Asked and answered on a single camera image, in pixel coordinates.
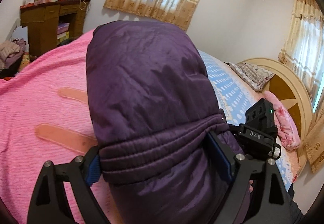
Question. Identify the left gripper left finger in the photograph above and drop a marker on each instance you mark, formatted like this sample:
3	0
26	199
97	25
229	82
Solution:
49	203

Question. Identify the pink and blue bedsheet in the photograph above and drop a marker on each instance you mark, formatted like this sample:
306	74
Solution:
32	99

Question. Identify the cream wooden headboard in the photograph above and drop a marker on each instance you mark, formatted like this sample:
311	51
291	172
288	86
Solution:
288	88

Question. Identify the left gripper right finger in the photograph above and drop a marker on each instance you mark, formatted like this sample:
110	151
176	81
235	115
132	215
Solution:
270	203

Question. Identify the pile of clothes on floor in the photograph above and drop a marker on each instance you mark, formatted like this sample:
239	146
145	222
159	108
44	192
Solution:
11	51

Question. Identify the pink floral pillow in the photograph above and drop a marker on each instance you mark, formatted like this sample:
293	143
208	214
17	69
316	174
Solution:
287	131

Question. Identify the patterned pillow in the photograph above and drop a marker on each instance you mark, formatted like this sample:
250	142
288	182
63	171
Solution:
255	76

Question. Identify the books in desk shelf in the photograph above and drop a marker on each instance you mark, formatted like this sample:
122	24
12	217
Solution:
62	32

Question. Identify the brown wooden desk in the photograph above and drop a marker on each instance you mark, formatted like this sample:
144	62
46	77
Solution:
42	22

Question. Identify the person's hand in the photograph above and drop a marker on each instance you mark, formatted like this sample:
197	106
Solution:
250	187

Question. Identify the purple padded winter jacket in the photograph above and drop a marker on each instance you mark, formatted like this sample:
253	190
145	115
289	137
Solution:
151	105

